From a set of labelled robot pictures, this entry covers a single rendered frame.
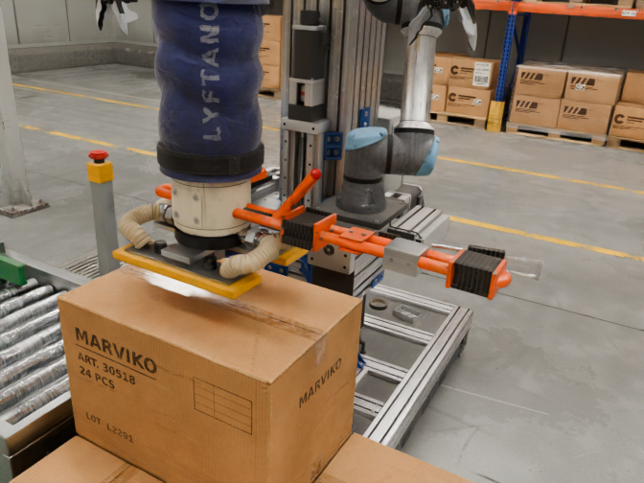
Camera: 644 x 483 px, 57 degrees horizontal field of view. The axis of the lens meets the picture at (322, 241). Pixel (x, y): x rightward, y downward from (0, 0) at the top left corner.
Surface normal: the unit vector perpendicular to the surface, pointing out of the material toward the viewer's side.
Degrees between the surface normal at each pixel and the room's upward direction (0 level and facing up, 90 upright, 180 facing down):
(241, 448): 90
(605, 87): 90
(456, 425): 0
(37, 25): 90
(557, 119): 90
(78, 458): 0
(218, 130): 79
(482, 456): 0
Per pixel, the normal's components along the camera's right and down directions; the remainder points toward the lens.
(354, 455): 0.05, -0.92
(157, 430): -0.49, 0.32
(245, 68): 0.69, -0.05
